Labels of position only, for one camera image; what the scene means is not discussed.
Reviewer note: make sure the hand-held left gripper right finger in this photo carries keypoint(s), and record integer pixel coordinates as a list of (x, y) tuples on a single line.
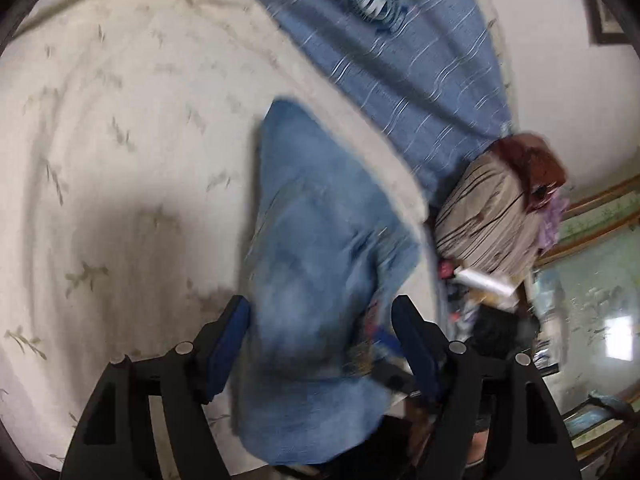
[(416, 341)]

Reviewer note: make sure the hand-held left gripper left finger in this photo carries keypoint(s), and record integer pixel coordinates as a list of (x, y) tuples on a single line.
[(227, 351)]

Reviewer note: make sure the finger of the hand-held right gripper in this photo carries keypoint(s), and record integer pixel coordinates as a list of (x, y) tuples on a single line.
[(395, 379)]

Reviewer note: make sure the blue denim pants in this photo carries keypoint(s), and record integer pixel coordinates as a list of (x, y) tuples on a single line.
[(310, 260)]

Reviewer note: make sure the white tube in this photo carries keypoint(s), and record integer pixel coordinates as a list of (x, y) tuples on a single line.
[(485, 281)]

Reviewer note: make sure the beige striped pillow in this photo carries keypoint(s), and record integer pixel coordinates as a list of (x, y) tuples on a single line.
[(480, 220)]

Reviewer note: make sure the wooden framed window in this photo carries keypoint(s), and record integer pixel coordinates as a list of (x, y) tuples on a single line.
[(590, 300)]

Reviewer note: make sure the purple cloth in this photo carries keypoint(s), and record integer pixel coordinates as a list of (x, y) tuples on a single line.
[(552, 220)]

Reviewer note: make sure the brown plush toy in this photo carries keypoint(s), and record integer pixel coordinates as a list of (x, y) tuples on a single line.
[(530, 162)]

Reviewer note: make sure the cream leaf-print bed sheet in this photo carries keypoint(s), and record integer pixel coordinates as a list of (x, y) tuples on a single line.
[(125, 135)]

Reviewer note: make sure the blue striped blanket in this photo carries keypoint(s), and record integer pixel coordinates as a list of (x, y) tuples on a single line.
[(415, 75)]

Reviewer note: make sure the framed wall picture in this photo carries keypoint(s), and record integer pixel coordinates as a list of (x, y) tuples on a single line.
[(602, 15)]

